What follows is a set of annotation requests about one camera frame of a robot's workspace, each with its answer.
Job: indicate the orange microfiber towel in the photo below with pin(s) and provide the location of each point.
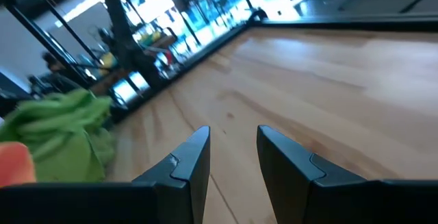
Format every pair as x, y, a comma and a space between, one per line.
15, 165

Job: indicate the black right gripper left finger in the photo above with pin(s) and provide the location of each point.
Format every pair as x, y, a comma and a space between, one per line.
154, 203

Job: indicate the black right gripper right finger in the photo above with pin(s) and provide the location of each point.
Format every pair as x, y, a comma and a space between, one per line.
325, 200

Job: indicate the black aluminium table frame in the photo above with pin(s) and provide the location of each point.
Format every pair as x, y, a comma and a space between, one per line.
342, 22

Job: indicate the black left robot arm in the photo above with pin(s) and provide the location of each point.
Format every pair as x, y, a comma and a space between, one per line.
126, 39

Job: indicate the green microfiber towel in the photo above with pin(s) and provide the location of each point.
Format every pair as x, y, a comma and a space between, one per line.
75, 159

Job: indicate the person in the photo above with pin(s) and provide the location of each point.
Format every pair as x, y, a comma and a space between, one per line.
56, 80

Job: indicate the green and orange cloth pair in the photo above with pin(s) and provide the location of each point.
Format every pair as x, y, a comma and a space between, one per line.
51, 114

